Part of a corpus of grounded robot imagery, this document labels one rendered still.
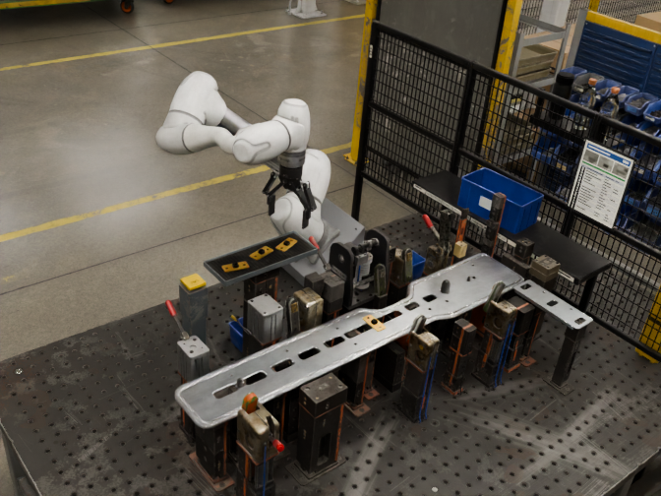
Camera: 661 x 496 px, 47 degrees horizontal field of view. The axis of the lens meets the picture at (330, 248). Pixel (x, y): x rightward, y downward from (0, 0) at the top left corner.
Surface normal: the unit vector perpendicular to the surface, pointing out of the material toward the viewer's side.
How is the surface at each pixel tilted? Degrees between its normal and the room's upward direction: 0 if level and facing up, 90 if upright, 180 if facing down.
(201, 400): 0
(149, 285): 0
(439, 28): 92
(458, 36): 92
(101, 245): 0
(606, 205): 90
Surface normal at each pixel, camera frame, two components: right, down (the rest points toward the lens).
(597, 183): -0.78, 0.29
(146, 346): 0.08, -0.84
